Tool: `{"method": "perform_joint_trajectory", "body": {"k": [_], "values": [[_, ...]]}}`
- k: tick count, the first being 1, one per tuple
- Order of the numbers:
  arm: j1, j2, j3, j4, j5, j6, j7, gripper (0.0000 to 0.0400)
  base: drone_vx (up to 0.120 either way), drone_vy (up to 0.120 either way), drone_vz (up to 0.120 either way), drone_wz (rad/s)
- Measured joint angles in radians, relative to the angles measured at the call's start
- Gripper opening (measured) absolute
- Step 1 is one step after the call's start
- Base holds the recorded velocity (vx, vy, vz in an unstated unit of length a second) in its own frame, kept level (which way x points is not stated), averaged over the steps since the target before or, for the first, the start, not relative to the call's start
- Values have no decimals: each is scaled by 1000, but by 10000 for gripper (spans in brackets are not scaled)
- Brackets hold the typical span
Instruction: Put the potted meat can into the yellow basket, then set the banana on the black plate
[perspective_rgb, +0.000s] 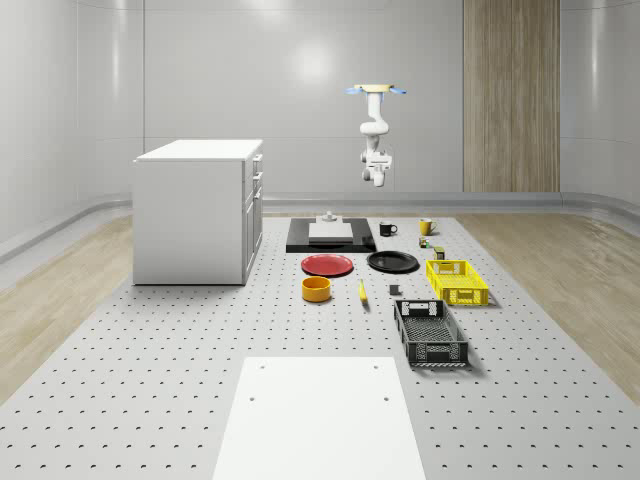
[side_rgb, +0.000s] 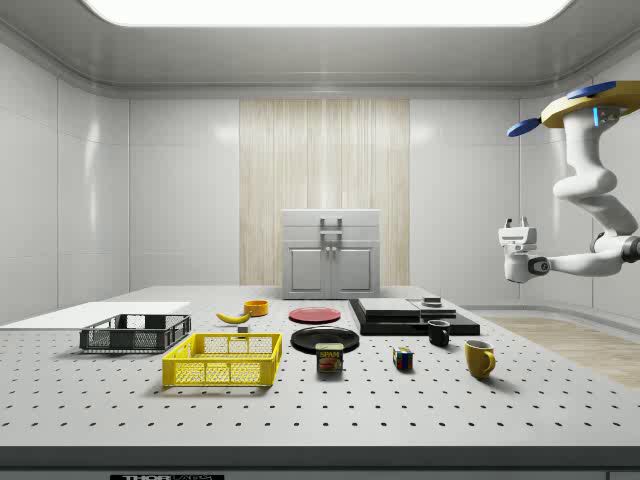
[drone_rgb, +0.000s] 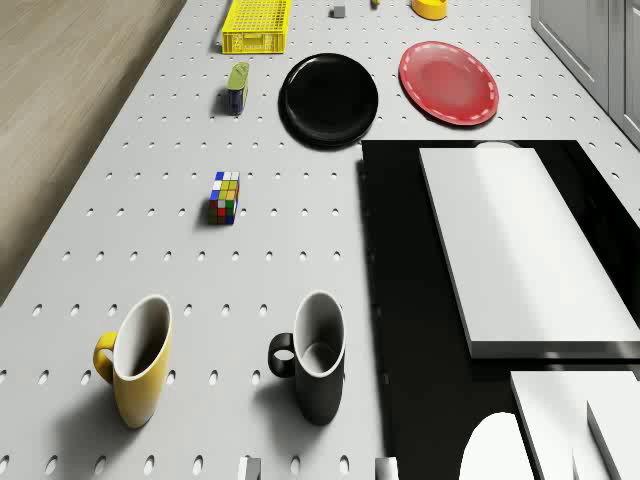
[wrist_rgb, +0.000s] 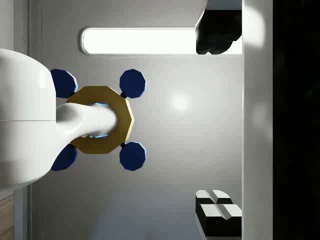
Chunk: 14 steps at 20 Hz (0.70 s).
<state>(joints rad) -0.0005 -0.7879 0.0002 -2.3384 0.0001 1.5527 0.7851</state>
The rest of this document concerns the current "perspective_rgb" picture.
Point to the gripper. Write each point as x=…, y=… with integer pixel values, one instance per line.
x=380, y=162

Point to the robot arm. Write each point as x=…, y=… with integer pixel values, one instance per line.
x=373, y=128

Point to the black mug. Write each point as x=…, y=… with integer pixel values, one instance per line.
x=385, y=230

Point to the drone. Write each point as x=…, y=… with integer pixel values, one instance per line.
x=375, y=88

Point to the yellow mug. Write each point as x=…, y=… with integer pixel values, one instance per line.
x=425, y=228

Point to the puzzle cube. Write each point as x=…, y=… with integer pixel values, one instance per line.
x=424, y=243

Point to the black plate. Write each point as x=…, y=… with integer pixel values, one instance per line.
x=393, y=262

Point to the black stove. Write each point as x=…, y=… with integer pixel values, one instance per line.
x=300, y=235

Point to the red plate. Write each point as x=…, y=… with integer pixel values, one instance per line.
x=327, y=265

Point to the grey cube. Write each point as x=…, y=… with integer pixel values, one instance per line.
x=395, y=290

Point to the banana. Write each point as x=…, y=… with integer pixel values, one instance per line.
x=362, y=292

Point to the yellow bowl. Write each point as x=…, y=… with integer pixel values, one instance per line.
x=316, y=292

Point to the yellow basket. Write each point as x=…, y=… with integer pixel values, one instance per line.
x=457, y=295

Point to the dark grey basket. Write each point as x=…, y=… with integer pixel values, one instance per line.
x=432, y=350

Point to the white cabinet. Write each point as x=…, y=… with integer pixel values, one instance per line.
x=190, y=220

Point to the white board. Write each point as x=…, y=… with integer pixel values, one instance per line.
x=320, y=420

